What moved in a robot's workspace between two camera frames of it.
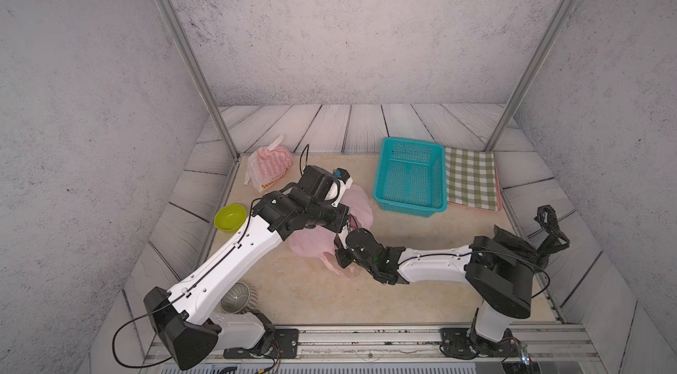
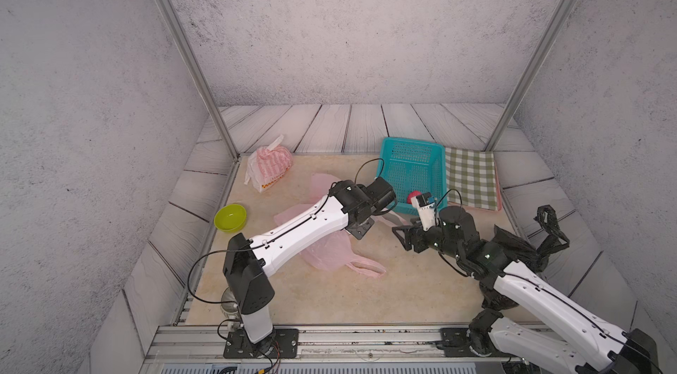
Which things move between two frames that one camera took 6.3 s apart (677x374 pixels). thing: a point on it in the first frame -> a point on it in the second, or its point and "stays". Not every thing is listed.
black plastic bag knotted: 537,258 stays
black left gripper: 342,213 -> 360,234
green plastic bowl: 230,218 stays
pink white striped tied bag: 267,164 stays
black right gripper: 340,251 -> 412,229
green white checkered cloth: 471,178 stays
